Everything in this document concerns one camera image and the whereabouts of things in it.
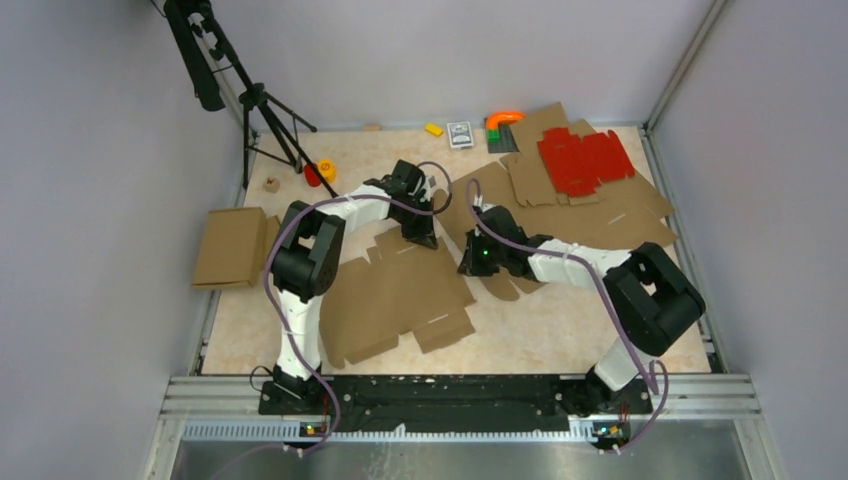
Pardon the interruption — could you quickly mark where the brown cardboard box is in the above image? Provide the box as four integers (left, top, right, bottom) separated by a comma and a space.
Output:
191, 207, 280, 290
320, 227, 476, 369

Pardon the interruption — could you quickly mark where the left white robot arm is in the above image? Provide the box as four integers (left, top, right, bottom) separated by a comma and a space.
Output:
263, 160, 438, 414

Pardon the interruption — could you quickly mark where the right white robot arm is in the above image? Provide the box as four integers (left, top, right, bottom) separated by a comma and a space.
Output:
458, 203, 706, 416

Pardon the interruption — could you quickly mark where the playing card deck box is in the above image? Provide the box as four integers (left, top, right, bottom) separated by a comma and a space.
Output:
446, 121, 474, 150

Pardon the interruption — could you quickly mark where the folded brown cardboard box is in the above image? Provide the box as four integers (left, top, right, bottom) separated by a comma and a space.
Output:
191, 207, 280, 290

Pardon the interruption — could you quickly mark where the yellow small block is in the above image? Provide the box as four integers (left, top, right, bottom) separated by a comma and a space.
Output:
424, 123, 444, 137

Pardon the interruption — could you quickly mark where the yellow round toy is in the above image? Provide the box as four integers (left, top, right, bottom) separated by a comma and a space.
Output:
317, 158, 337, 184

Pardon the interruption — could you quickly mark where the small brown cardboard blank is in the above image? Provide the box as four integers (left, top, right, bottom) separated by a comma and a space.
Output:
499, 152, 601, 207

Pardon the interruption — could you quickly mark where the orange horseshoe toy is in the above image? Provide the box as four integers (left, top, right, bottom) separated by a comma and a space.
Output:
485, 111, 525, 131

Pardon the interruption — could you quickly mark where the large brown cardboard sheet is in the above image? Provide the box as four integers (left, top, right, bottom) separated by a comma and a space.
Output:
438, 102, 678, 249

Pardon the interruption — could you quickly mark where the red flat cardboard blank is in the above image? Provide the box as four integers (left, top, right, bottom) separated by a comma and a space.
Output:
537, 127, 636, 199

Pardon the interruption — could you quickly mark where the small wooden cube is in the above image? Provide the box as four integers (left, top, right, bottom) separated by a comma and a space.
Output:
262, 176, 281, 194

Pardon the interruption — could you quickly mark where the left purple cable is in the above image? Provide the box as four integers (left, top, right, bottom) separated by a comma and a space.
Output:
263, 160, 455, 455

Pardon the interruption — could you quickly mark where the purple cable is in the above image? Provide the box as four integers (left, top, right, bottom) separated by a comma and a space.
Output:
464, 177, 670, 455
263, 160, 455, 455

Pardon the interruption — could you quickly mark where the grey lego base plate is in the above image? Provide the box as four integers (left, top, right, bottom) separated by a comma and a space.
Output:
487, 124, 518, 154

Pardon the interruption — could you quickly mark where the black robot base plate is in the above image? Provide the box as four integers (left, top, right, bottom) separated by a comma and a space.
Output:
258, 374, 653, 443

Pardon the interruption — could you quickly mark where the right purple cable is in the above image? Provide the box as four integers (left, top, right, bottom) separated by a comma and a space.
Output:
464, 177, 670, 455

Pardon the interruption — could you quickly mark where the black camera tripod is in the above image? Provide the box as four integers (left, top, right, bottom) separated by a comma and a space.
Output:
154, 0, 337, 197

